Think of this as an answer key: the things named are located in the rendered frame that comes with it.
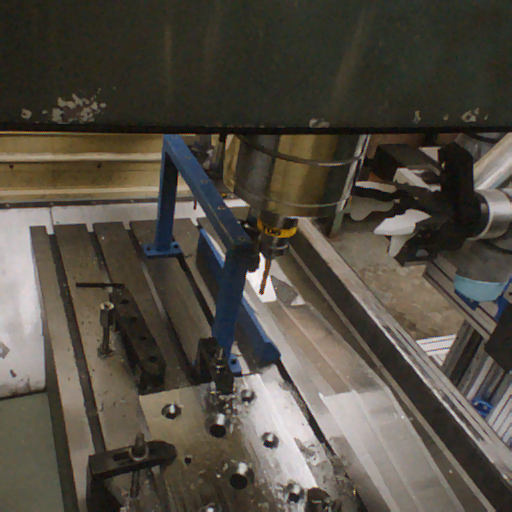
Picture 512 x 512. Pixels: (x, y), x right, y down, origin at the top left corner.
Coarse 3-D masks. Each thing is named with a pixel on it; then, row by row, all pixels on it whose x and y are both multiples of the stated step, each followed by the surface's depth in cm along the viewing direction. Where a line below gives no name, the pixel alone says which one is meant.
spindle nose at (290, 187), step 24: (240, 144) 61; (264, 144) 59; (288, 144) 58; (312, 144) 58; (336, 144) 58; (360, 144) 61; (240, 168) 62; (264, 168) 60; (288, 168) 59; (312, 168) 59; (336, 168) 60; (360, 168) 65; (240, 192) 64; (264, 192) 62; (288, 192) 61; (312, 192) 61; (336, 192) 63; (288, 216) 63; (312, 216) 63
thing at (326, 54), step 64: (0, 0) 36; (64, 0) 38; (128, 0) 39; (192, 0) 41; (256, 0) 42; (320, 0) 44; (384, 0) 46; (448, 0) 48; (0, 64) 38; (64, 64) 40; (128, 64) 41; (192, 64) 43; (256, 64) 45; (320, 64) 47; (384, 64) 50; (448, 64) 52; (0, 128) 41; (64, 128) 43; (128, 128) 45; (192, 128) 47; (256, 128) 49; (320, 128) 52; (384, 128) 54; (448, 128) 57
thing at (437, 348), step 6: (444, 336) 253; (450, 336) 254; (420, 342) 247; (426, 342) 248; (432, 342) 250; (438, 342) 249; (444, 342) 250; (450, 342) 250; (426, 348) 244; (432, 348) 245; (438, 348) 246; (444, 348) 248; (432, 354) 242; (438, 354) 242; (444, 354) 243; (438, 360) 239; (438, 366) 238
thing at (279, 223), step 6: (264, 216) 70; (270, 216) 69; (264, 222) 70; (270, 222) 70; (276, 222) 69; (282, 222) 69; (288, 222) 70; (294, 222) 70; (282, 228) 70; (288, 228) 70
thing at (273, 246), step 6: (264, 234) 72; (258, 240) 73; (264, 240) 72; (270, 240) 72; (276, 240) 72; (282, 240) 72; (258, 246) 73; (264, 246) 72; (270, 246) 72; (276, 246) 72; (282, 246) 73; (288, 246) 74; (264, 252) 73; (270, 252) 72; (276, 252) 73; (282, 252) 73; (270, 258) 74; (276, 258) 74
